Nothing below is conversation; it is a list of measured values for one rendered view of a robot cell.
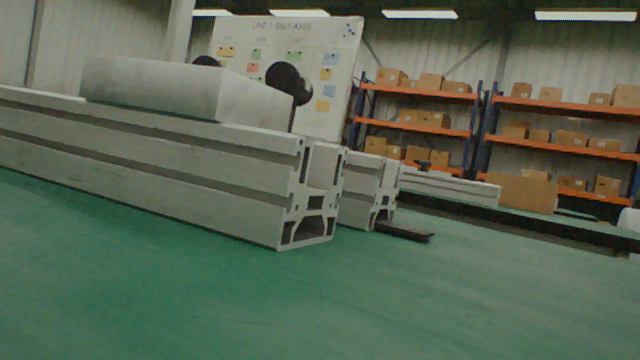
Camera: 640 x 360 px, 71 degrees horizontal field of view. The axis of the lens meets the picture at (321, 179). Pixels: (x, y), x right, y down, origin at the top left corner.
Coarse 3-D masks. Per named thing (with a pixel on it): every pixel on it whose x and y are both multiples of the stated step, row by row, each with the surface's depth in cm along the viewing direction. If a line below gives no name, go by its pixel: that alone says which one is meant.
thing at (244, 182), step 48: (0, 96) 47; (48, 96) 43; (0, 144) 46; (48, 144) 45; (96, 144) 40; (144, 144) 38; (192, 144) 37; (240, 144) 34; (288, 144) 32; (96, 192) 40; (144, 192) 38; (192, 192) 35; (240, 192) 35; (288, 192) 32; (336, 192) 40; (288, 240) 34
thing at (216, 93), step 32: (96, 64) 40; (128, 64) 38; (160, 64) 37; (96, 96) 40; (128, 96) 38; (160, 96) 36; (192, 96) 35; (224, 96) 34; (256, 96) 38; (288, 96) 43
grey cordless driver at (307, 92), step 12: (276, 72) 75; (288, 72) 75; (300, 72) 78; (276, 84) 75; (288, 84) 75; (300, 84) 77; (312, 84) 87; (300, 96) 81; (312, 96) 87; (288, 132) 80
